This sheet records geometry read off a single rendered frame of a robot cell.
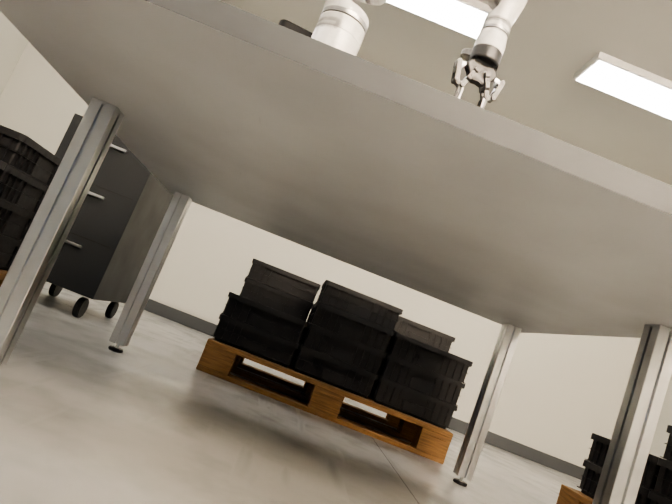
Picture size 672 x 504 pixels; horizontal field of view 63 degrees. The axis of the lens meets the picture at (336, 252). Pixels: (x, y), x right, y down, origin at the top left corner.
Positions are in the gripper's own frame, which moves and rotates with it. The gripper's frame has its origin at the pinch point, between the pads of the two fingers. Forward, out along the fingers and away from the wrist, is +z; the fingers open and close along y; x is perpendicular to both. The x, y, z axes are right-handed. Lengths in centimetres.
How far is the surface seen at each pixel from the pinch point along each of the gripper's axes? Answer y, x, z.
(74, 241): -105, 156, 68
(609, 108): 189, 235, -177
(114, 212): -94, 154, 48
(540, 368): 250, 305, 25
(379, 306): 38, 129, 44
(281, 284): -4, 176, 49
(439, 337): 87, 161, 44
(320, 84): -37, -49, 34
